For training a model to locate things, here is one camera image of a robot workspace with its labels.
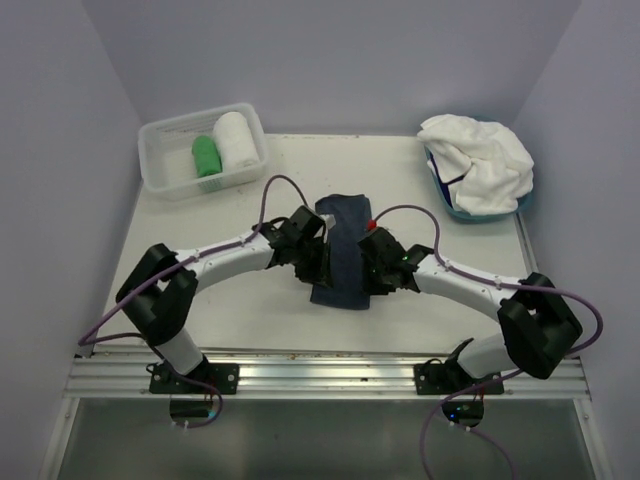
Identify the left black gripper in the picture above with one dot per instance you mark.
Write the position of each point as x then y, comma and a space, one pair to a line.
319, 274

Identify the dark blue towel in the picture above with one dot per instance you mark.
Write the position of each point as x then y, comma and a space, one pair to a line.
351, 214

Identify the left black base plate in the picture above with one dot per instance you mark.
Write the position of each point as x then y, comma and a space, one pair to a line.
212, 377

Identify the white plastic basket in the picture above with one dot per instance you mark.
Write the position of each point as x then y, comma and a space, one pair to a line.
166, 162

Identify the white towel pile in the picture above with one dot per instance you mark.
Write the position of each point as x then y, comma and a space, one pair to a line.
480, 160

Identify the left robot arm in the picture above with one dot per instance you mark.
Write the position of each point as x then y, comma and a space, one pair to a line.
158, 294

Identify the white rolled towel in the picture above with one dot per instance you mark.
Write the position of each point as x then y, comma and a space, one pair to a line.
234, 141

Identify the aluminium mounting rail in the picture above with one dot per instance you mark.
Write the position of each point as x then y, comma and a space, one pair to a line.
120, 371

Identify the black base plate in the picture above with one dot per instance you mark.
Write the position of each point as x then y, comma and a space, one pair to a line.
435, 377
212, 377

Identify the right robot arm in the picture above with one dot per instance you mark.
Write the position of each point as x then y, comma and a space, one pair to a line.
537, 329

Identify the teal plastic basin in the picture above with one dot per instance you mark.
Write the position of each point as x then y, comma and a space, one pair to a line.
480, 210

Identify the green rolled towel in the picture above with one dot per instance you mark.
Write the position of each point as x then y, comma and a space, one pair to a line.
206, 157

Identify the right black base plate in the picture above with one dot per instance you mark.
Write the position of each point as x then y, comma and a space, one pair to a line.
435, 377

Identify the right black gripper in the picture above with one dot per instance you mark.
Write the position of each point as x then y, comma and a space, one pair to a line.
369, 285

